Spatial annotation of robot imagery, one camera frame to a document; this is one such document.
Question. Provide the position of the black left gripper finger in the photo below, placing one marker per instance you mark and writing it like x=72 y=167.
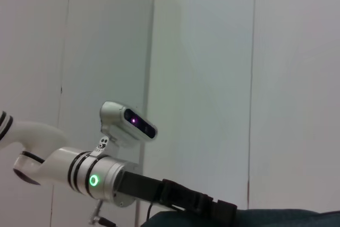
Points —
x=225 y=209

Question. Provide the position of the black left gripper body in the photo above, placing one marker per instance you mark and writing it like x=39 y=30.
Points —
x=143 y=187

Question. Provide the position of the dark blue fabric bag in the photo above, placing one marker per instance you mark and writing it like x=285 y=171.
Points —
x=239 y=219

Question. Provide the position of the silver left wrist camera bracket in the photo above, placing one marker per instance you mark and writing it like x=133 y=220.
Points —
x=103 y=147

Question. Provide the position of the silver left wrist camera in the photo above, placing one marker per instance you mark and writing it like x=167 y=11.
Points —
x=127 y=126

